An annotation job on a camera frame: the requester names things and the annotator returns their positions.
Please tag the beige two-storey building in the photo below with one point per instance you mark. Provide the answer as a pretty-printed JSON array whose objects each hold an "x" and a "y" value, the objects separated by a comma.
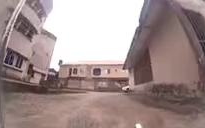
[{"x": 93, "y": 73}]

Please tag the white car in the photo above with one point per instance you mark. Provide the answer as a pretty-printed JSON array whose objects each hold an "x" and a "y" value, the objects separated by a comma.
[{"x": 125, "y": 89}]

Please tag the brown dirt road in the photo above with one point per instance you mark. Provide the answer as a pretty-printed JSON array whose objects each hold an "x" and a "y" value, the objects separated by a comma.
[{"x": 100, "y": 110}]

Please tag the beige building with grille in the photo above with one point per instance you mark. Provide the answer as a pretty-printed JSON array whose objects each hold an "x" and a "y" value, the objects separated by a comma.
[{"x": 171, "y": 50}]

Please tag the robot's own part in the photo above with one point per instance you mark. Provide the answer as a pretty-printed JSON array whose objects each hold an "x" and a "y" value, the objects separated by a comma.
[{"x": 138, "y": 126}]

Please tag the bushes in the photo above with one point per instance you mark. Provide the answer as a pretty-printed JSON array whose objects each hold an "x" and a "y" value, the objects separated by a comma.
[{"x": 171, "y": 90}]

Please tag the pale multi-storey building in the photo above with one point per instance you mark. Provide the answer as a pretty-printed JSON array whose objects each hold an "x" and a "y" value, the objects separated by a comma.
[{"x": 16, "y": 40}]

